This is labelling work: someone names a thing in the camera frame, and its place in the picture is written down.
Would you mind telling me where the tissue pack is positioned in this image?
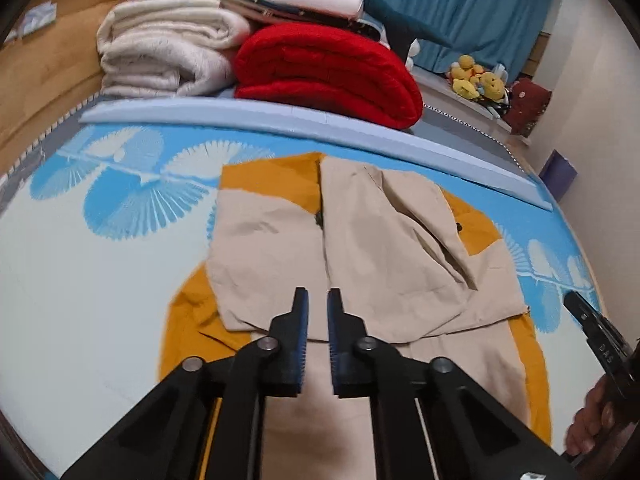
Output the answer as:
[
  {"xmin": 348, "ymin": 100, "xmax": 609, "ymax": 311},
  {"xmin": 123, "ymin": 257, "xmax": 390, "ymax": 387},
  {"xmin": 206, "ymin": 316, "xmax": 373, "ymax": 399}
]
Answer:
[{"xmin": 22, "ymin": 2, "xmax": 57, "ymax": 33}]

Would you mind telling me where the beige and mustard hooded jacket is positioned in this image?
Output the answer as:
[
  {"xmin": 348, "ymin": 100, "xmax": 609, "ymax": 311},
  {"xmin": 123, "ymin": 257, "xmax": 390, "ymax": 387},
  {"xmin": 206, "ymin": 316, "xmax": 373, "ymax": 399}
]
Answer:
[{"xmin": 159, "ymin": 152, "xmax": 552, "ymax": 480}]

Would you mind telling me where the black patterned folded cloth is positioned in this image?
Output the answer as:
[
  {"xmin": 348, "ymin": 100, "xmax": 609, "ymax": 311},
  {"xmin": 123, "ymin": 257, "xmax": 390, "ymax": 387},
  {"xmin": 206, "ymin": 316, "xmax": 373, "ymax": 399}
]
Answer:
[{"xmin": 240, "ymin": 2, "xmax": 386, "ymax": 41}]

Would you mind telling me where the yellow plush toy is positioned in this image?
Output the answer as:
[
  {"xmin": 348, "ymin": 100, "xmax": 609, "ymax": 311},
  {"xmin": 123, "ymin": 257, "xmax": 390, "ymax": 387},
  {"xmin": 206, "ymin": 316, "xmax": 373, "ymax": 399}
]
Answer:
[
  {"xmin": 475, "ymin": 72, "xmax": 507, "ymax": 104},
  {"xmin": 449, "ymin": 55, "xmax": 483, "ymax": 99}
]

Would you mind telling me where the cream fleece folded blanket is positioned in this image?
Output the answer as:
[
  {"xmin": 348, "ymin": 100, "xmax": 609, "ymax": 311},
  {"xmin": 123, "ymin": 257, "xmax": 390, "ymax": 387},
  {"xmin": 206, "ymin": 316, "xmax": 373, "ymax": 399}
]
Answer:
[{"xmin": 96, "ymin": 0, "xmax": 251, "ymax": 98}]

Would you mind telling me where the blue patterned bed sheet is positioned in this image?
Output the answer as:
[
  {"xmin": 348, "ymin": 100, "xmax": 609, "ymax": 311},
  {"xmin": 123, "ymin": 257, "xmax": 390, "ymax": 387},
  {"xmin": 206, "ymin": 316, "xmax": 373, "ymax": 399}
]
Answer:
[{"xmin": 0, "ymin": 120, "xmax": 608, "ymax": 480}]

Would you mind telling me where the wooden headboard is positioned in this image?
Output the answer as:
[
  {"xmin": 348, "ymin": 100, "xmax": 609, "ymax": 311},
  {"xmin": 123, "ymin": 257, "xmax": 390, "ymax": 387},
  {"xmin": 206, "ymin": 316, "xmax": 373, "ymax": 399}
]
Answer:
[{"xmin": 0, "ymin": 0, "xmax": 151, "ymax": 176}]

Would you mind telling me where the dark red cushion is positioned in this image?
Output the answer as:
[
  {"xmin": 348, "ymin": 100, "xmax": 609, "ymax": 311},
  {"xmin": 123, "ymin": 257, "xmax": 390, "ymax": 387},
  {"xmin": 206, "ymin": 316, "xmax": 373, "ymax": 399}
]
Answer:
[{"xmin": 502, "ymin": 77, "xmax": 553, "ymax": 136}]

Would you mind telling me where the grey stitched mat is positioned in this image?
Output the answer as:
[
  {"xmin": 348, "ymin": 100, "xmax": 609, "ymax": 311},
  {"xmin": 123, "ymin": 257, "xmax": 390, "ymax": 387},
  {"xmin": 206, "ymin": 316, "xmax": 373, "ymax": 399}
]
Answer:
[{"xmin": 0, "ymin": 89, "xmax": 526, "ymax": 201}]

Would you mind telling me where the person's right hand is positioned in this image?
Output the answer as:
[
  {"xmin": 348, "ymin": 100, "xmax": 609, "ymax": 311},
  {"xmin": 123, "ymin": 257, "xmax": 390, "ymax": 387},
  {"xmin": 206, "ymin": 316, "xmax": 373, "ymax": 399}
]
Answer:
[{"xmin": 565, "ymin": 376, "xmax": 640, "ymax": 461}]

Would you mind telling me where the red folded blanket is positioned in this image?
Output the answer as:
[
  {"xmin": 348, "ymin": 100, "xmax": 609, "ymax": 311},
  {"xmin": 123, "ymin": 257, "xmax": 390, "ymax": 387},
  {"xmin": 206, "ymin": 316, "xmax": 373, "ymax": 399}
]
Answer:
[{"xmin": 234, "ymin": 22, "xmax": 425, "ymax": 130}]

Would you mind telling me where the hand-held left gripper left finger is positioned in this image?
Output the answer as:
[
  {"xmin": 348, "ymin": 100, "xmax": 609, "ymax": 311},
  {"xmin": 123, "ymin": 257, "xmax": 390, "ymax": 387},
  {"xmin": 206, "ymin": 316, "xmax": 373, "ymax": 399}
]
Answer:
[{"xmin": 60, "ymin": 287, "xmax": 310, "ymax": 480}]

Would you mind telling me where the blue curtain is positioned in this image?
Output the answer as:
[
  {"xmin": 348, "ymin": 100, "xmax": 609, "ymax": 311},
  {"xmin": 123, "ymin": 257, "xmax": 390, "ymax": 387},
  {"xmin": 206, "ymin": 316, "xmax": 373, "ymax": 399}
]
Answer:
[{"xmin": 332, "ymin": 0, "xmax": 558, "ymax": 78}]

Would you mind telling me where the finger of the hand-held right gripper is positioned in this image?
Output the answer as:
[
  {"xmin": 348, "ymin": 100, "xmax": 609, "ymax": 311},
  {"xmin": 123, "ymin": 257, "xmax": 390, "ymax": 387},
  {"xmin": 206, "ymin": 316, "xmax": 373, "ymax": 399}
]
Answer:
[{"xmin": 564, "ymin": 291, "xmax": 598, "ymax": 333}]

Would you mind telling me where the purple box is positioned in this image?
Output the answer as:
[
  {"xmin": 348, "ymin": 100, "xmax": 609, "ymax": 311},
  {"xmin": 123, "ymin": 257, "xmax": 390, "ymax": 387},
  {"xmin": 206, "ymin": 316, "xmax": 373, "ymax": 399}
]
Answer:
[{"xmin": 537, "ymin": 150, "xmax": 578, "ymax": 200}]

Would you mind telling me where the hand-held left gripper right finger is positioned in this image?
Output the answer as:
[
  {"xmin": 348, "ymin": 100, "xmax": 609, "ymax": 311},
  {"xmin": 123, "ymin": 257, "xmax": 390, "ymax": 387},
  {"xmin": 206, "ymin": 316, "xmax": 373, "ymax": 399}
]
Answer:
[{"xmin": 327, "ymin": 287, "xmax": 581, "ymax": 480}]

